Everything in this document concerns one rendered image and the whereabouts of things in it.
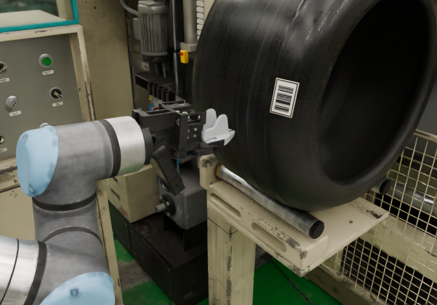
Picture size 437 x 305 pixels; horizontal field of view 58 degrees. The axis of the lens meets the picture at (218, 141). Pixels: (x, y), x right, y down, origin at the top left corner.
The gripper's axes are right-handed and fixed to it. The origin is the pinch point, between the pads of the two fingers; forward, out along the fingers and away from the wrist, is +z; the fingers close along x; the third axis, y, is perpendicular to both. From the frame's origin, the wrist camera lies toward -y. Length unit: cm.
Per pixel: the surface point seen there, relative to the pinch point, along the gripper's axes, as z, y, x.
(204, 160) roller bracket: 13.6, -18.0, 23.5
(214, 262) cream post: 31, -66, 33
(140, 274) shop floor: 31, -111, 88
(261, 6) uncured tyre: 4.3, 24.0, 0.0
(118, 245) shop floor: 31, -111, 114
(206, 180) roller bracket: 14.5, -24.1, 22.9
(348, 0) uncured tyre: 12.3, 26.6, -12.1
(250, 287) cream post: 43, -78, 26
